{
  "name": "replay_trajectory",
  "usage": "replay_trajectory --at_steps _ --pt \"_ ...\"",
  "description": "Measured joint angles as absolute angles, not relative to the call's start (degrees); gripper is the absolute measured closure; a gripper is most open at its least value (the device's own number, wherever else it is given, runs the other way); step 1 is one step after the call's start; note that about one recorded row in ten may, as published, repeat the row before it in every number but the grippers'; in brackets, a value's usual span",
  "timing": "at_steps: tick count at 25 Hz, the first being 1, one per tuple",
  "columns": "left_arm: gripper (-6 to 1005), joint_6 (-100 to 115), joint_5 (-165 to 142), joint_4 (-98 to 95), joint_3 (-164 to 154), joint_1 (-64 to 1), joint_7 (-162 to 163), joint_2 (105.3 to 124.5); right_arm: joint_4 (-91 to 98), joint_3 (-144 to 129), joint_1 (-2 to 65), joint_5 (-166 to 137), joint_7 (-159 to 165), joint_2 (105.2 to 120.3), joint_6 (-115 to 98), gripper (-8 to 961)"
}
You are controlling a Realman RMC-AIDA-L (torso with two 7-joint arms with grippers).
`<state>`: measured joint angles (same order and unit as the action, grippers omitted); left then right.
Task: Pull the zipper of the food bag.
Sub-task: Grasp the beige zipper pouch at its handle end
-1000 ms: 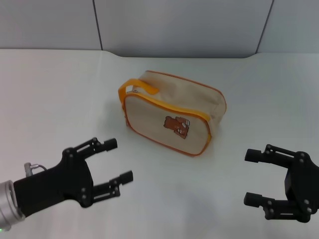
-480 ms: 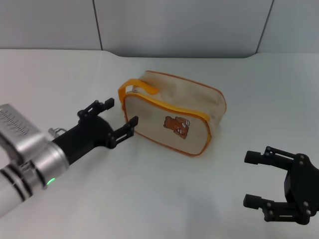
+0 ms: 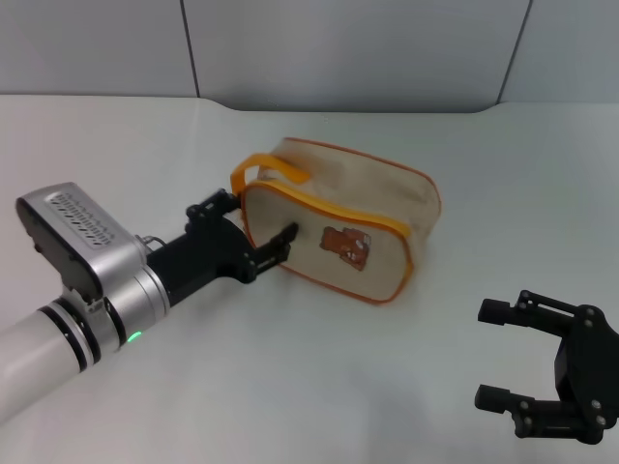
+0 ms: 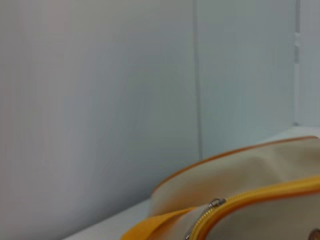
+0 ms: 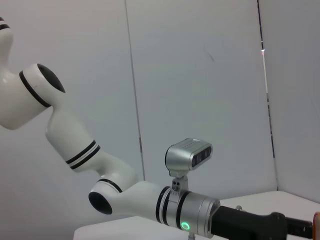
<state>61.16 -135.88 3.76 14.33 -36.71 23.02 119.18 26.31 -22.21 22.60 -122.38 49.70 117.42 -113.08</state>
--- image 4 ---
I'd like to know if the silver metal zipper pull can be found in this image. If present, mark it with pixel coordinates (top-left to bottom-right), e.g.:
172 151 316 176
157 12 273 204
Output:
207 197 227 209

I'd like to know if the beige food bag yellow trim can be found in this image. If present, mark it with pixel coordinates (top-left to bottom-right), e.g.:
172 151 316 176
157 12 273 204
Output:
119 135 320 240

